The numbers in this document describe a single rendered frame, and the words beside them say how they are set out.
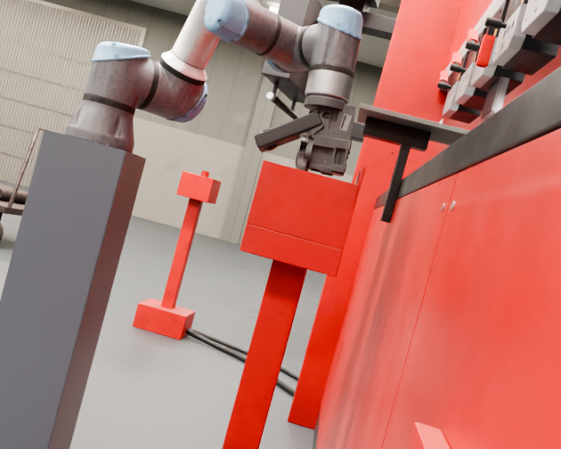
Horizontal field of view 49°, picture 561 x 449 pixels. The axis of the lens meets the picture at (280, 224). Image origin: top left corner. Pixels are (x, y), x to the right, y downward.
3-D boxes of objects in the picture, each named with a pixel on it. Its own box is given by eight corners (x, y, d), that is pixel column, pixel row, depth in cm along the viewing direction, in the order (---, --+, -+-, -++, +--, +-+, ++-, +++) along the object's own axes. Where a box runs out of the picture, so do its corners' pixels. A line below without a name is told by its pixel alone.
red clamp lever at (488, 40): (472, 66, 122) (485, 18, 122) (492, 71, 122) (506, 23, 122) (474, 63, 120) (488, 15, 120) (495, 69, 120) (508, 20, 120)
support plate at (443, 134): (356, 121, 148) (357, 118, 148) (465, 149, 145) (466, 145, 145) (359, 107, 130) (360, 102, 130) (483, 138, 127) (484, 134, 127)
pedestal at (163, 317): (144, 320, 323) (185, 166, 321) (190, 333, 320) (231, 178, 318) (132, 326, 303) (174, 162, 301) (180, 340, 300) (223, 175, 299)
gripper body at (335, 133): (343, 176, 99) (356, 102, 99) (290, 167, 99) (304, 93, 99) (342, 180, 106) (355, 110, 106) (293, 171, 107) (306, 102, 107)
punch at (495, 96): (477, 126, 141) (489, 86, 141) (486, 129, 141) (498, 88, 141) (488, 119, 131) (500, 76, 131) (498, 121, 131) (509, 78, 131)
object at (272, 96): (294, 121, 293) (298, 105, 293) (299, 123, 292) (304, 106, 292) (265, 98, 250) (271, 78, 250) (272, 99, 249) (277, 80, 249)
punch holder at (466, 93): (453, 104, 166) (469, 44, 166) (484, 111, 165) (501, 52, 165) (465, 92, 151) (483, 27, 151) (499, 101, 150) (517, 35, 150)
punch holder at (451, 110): (441, 117, 186) (455, 63, 186) (468, 124, 185) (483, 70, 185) (450, 108, 171) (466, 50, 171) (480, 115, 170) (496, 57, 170)
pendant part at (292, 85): (290, 101, 287) (310, 25, 286) (314, 106, 284) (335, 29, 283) (260, 73, 244) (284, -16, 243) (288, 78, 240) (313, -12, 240)
